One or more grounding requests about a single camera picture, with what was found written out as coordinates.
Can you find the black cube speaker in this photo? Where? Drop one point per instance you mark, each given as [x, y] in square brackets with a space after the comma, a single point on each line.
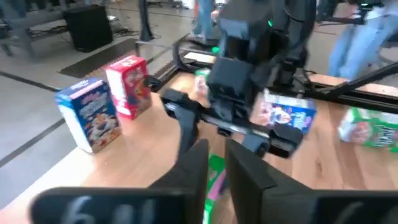
[88, 28]

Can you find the blue Frosted Flakes cereal box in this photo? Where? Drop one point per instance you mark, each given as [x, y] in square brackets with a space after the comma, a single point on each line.
[289, 115]
[90, 115]

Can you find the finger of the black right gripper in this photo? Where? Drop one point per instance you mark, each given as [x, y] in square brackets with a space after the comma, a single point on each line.
[188, 124]
[286, 141]

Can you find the black hazard-striped floor mat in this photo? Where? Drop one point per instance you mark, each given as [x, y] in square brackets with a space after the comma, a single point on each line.
[99, 59]

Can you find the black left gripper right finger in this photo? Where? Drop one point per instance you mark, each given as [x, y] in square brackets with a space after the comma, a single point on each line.
[255, 199]

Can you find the cluttered workbench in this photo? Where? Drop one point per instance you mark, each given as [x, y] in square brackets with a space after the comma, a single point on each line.
[21, 25]

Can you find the red Froot Loops cereal box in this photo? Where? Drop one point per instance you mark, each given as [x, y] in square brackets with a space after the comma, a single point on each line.
[130, 87]

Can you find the black floor stand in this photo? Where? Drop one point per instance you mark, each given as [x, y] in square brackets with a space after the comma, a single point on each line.
[146, 18]

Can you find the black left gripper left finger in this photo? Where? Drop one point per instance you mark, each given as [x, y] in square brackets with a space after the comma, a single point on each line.
[186, 186]

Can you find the person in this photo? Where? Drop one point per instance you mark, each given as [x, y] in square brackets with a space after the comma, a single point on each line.
[203, 18]
[357, 46]

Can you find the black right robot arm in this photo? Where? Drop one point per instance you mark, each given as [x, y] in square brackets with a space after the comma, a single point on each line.
[245, 31]

